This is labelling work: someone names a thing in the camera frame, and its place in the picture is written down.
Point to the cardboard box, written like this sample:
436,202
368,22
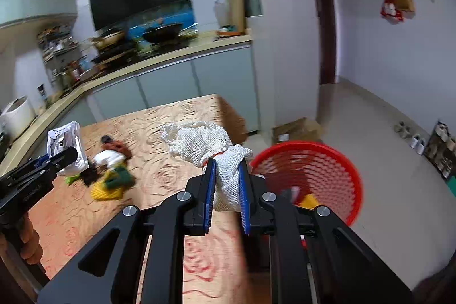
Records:
295,131

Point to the dark door frame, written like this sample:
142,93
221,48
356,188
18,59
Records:
322,12

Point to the black portable stove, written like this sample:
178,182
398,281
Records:
114,53

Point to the pair of grey slippers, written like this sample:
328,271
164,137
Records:
402,129

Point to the golden frying pan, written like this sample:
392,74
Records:
108,38

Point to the black gas hob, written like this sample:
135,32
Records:
167,45

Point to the large yellow foam net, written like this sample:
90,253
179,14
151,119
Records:
310,201

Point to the red plastic basket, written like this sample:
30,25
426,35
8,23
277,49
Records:
320,165

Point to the orange kitchen utensil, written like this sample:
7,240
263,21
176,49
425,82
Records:
228,34

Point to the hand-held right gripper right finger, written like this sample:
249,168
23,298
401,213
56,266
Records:
244,190

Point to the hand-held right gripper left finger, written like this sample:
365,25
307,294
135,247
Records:
210,190

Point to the black plastic scrap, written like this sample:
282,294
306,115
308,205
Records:
91,177

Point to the black wok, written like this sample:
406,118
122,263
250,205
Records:
162,33

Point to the white printed plastic packet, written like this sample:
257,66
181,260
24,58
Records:
69,136

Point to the white mesh net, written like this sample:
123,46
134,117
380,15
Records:
199,142

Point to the grey base cabinets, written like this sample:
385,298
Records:
167,83

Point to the small yellow foam net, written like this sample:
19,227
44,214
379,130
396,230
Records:
105,193

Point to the wooden cutting board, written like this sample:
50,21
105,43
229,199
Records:
238,5

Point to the brown and black plastic bag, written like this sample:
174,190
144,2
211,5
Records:
117,147

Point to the pair of white shoes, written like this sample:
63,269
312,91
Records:
417,143

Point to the person's left hand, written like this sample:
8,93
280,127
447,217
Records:
30,240

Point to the white paper tissue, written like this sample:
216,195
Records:
107,157

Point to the translucent plastic jug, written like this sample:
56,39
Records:
221,15

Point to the beige kitchen counter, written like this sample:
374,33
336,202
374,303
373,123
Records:
213,42

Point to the metal dish rack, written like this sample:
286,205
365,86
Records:
57,51

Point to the green plastic scrap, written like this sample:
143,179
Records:
73,179

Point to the black shoe rack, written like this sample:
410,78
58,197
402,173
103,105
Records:
441,151

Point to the green and yellow sponge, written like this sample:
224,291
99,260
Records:
121,177

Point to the white rice cooker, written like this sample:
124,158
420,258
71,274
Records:
16,117

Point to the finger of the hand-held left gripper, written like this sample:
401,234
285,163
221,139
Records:
62,158

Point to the red hanging bag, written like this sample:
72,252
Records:
390,10

